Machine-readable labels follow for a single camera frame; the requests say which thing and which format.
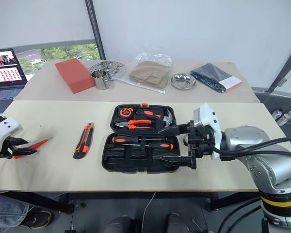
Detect orange black tape measure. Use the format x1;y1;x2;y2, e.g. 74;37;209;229
118;107;136;120

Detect clear bag of brown paper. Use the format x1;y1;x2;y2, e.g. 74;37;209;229
115;44;174;95

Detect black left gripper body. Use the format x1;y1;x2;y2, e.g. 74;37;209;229
0;136;16;160

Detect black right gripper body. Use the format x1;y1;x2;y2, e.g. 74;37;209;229
187;119;218;170

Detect black slanted frame pole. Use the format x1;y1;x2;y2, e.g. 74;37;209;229
266;38;291;94

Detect stainless steel cup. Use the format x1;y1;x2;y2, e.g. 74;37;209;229
90;68;115;91

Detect black floor cable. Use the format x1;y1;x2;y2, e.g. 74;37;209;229
217;196;265;233

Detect orange black screwdriver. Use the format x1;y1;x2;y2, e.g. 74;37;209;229
111;135;162;144
122;142;175;151

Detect stainless steel bowl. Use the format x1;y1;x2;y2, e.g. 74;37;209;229
170;72;197;90

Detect black table frame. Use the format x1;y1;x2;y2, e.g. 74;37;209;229
0;190;262;215

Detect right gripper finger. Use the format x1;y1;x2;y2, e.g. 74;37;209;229
152;155;193;168
157;123;190;136

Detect dark rounded shape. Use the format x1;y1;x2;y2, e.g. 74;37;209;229
165;213;193;233
103;214;137;233

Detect person's leg in jeans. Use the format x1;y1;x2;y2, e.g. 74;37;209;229
0;191;35;233

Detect small orange pointed hand tool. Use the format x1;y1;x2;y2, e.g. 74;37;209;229
14;136;54;160

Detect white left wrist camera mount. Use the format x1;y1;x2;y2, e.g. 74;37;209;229
0;117;23;158

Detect claw hammer with orange grip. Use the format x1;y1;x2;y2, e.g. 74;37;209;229
135;107;177;129

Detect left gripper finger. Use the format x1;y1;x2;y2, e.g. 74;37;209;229
13;147;38;156
9;137;30;147

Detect black plastic tool case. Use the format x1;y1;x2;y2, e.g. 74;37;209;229
101;102;182;174

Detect dark shoe with tan sole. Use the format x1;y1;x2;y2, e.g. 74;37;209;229
24;209;53;230

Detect red foam block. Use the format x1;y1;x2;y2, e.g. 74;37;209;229
54;58;96;94

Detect orange handled pliers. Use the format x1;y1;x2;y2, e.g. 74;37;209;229
114;119;153;130

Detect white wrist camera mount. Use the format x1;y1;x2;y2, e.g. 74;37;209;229
0;117;23;158
193;102;224;161

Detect dark blue packaged cloth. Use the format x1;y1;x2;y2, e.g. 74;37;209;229
190;63;243;94

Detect perforated steel disc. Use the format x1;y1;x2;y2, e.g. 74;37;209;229
88;60;128;81

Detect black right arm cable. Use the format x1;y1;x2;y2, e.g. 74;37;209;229
208;136;291;162

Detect thin white cable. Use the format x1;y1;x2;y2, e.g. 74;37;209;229
141;191;158;233

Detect orange black utility knife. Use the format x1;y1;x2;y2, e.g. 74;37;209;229
73;122;96;160

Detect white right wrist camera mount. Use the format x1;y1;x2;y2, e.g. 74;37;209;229
193;102;224;161

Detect open laptop computer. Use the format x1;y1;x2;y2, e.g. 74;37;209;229
0;48;28;104

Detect black vertical frame pole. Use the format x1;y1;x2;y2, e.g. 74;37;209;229
84;0;107;61

